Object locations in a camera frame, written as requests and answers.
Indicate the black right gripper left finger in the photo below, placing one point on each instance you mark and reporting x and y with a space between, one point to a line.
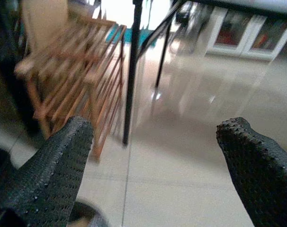
51 179

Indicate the straight black table leg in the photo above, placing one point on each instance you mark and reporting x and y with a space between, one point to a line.
132 71

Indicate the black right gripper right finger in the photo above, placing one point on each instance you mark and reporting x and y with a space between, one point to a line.
262 179

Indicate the wooden slatted rack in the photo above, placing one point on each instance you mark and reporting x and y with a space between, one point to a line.
82 71

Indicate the slanted black table leg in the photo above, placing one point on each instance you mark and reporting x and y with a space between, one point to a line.
163 59

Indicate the grey table top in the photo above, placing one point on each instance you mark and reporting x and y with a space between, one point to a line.
252 6

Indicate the teal mat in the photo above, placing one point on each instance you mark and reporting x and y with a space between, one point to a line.
115 35

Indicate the dark furniture piece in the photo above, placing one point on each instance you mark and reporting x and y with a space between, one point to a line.
6 71

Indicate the white glass-door cabinet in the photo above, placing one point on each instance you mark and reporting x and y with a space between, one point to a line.
245 45

